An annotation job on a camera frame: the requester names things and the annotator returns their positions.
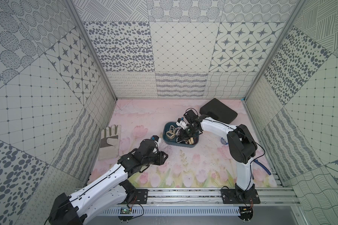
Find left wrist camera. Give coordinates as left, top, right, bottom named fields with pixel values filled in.
left=150, top=136, right=161, bottom=146

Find beige watch pair front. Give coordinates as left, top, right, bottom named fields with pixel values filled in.
left=166, top=125, right=177, bottom=140

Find teal storage box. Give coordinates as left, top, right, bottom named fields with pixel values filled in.
left=163, top=122, right=200, bottom=148

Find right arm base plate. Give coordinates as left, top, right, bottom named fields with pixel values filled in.
left=220, top=184, right=261, bottom=204

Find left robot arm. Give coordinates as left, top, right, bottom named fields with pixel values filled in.
left=45, top=136, right=168, bottom=225

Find beige square face watch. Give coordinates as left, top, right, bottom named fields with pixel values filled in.
left=188, top=137, right=195, bottom=145

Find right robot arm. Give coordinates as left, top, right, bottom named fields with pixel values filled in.
left=176, top=109, right=258, bottom=195

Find black plastic case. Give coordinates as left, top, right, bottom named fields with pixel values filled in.
left=200, top=98, right=238, bottom=124

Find aluminium mounting rail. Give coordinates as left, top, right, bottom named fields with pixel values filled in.
left=69, top=187, right=302, bottom=208

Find blue handled pliers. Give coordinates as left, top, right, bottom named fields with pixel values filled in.
left=254, top=159, right=272, bottom=175

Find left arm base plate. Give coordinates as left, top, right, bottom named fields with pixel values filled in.
left=109, top=188, right=149, bottom=205

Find grey work glove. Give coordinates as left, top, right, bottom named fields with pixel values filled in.
left=98, top=125, right=122, bottom=161

